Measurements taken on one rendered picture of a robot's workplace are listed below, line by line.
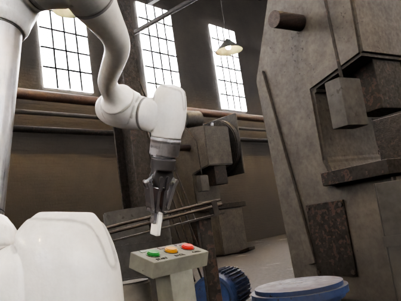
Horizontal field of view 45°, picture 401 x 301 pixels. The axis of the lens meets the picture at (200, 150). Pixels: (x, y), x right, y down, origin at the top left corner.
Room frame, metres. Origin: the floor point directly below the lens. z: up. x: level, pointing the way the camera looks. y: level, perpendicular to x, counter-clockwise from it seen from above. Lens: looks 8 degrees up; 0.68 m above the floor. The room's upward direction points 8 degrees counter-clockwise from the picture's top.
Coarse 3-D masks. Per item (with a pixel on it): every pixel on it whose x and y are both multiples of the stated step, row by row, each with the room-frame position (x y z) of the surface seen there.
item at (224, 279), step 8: (224, 272) 3.40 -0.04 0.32; (232, 272) 3.46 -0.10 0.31; (240, 272) 3.55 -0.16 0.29; (200, 280) 3.27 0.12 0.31; (224, 280) 3.21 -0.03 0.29; (232, 280) 3.32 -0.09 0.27; (240, 280) 3.44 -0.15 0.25; (248, 280) 3.51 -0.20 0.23; (200, 288) 3.25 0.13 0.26; (224, 288) 3.19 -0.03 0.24; (232, 288) 3.22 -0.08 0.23; (240, 288) 3.35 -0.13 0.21; (248, 288) 3.50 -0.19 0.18; (200, 296) 3.25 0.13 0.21; (224, 296) 3.19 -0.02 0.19; (232, 296) 3.20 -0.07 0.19; (240, 296) 3.37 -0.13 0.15; (248, 296) 3.52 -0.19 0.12
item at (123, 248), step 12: (108, 216) 4.24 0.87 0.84; (120, 216) 4.17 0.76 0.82; (132, 216) 4.15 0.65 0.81; (144, 216) 4.17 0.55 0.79; (120, 228) 4.17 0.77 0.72; (144, 228) 4.17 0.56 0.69; (168, 228) 4.38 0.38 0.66; (132, 240) 4.15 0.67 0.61; (144, 240) 4.16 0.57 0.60; (156, 240) 4.21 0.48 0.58; (168, 240) 4.34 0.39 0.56; (120, 252) 4.18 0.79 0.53; (120, 264) 4.19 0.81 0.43; (132, 276) 4.15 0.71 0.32; (144, 276) 4.15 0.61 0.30; (156, 300) 4.18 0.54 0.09
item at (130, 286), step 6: (126, 282) 1.61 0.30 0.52; (132, 282) 1.58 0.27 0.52; (138, 282) 1.58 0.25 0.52; (144, 282) 1.60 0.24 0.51; (126, 288) 1.57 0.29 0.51; (132, 288) 1.57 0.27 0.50; (138, 288) 1.58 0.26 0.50; (144, 288) 1.59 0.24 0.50; (150, 288) 1.62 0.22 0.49; (126, 294) 1.57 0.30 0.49; (132, 294) 1.57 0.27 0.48; (138, 294) 1.58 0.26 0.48; (144, 294) 1.59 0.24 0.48; (150, 294) 1.61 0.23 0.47; (126, 300) 1.57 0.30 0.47; (132, 300) 1.57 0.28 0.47; (138, 300) 1.57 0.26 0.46; (144, 300) 1.59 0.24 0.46; (150, 300) 1.61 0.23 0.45
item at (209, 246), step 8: (200, 224) 1.90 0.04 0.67; (208, 224) 1.91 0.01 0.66; (200, 232) 1.90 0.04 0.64; (208, 232) 1.91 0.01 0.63; (200, 240) 1.91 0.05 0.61; (208, 240) 1.90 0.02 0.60; (208, 248) 1.90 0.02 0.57; (208, 256) 1.90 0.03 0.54; (208, 264) 1.90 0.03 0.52; (216, 264) 1.91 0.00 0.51; (208, 272) 1.90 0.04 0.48; (216, 272) 1.91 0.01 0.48; (208, 280) 1.90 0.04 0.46; (216, 280) 1.91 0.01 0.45; (208, 288) 1.90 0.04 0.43; (216, 288) 1.91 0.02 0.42; (208, 296) 1.91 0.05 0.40; (216, 296) 1.90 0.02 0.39
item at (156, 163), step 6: (150, 162) 1.42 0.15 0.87; (156, 162) 1.40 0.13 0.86; (162, 162) 1.40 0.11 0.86; (168, 162) 1.40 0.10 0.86; (174, 162) 1.42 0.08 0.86; (156, 168) 1.40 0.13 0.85; (162, 168) 1.40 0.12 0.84; (168, 168) 1.41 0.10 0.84; (174, 168) 1.43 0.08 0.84; (150, 174) 1.42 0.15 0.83; (156, 174) 1.41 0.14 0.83; (162, 174) 1.43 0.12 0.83; (168, 174) 1.45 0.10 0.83; (156, 180) 1.42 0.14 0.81; (156, 186) 1.43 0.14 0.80
